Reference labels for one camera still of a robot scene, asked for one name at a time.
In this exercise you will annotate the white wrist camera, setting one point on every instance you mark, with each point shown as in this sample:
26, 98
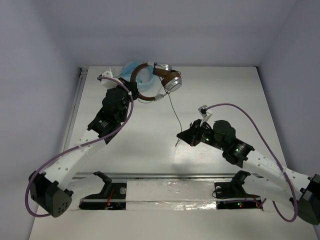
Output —
109, 78
205, 112

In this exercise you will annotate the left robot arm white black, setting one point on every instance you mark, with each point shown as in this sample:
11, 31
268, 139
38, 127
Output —
47, 193

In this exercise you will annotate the brown silver headphones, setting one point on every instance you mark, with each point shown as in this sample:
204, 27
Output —
171, 79

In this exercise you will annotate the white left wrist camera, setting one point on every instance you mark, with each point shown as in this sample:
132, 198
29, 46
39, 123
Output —
109, 78

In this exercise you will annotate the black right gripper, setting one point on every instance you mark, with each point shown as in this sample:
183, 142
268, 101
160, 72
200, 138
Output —
191, 136

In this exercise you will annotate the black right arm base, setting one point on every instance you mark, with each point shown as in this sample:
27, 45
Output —
232, 196

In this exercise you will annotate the blue headphones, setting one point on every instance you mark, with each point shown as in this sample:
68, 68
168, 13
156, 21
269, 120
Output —
144, 79

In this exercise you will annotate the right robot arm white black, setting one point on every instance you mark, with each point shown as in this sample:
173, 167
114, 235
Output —
258, 176

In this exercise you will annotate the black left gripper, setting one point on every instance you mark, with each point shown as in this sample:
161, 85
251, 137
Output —
132, 86

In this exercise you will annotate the aluminium table frame rail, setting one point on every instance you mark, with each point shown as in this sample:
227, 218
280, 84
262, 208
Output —
83, 72

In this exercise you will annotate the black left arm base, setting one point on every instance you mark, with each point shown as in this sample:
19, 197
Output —
112, 195

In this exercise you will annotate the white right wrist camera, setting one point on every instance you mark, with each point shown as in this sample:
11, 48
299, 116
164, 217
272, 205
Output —
205, 112

